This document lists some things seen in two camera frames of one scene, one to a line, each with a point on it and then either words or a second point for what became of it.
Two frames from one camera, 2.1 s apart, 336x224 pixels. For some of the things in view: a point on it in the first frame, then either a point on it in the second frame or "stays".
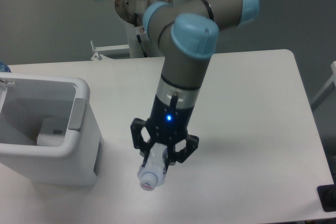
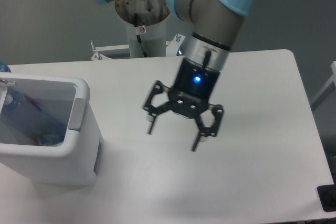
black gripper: (168, 122) -> (190, 97)
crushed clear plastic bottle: (151, 174) -> (25, 114)
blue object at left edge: (4, 67) stays
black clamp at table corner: (327, 194) stays
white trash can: (26, 99) stays
